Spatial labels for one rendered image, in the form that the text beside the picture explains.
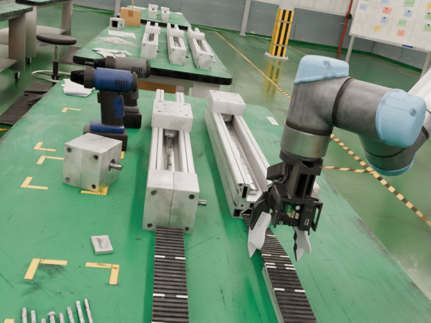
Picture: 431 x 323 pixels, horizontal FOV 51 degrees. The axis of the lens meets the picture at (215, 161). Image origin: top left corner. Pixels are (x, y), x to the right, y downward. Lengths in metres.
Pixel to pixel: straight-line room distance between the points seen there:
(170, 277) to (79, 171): 0.41
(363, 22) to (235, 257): 6.51
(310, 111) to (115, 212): 0.47
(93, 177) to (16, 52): 4.39
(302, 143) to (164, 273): 0.29
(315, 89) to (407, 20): 6.03
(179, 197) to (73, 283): 0.26
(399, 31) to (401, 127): 6.11
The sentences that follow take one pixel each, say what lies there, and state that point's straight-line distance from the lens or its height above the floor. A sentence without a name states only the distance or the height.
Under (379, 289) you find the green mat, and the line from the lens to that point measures 0.91.
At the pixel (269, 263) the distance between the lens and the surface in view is 0.81.
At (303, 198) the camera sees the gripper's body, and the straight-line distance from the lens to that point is 0.73.
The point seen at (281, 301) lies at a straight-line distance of 0.73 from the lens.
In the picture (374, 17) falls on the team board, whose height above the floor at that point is 1.25.
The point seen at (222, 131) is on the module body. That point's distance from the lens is 1.32.
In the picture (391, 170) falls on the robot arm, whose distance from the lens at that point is 0.81.
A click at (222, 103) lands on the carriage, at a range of 1.50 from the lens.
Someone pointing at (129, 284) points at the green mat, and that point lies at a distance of 0.77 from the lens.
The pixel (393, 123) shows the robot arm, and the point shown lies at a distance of 0.65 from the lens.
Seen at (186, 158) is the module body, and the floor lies 0.86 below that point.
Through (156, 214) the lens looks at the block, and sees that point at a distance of 0.89.
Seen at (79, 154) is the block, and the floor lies 0.86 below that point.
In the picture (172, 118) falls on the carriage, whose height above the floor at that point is 0.90.
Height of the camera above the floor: 1.23
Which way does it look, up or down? 20 degrees down
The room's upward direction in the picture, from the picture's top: 10 degrees clockwise
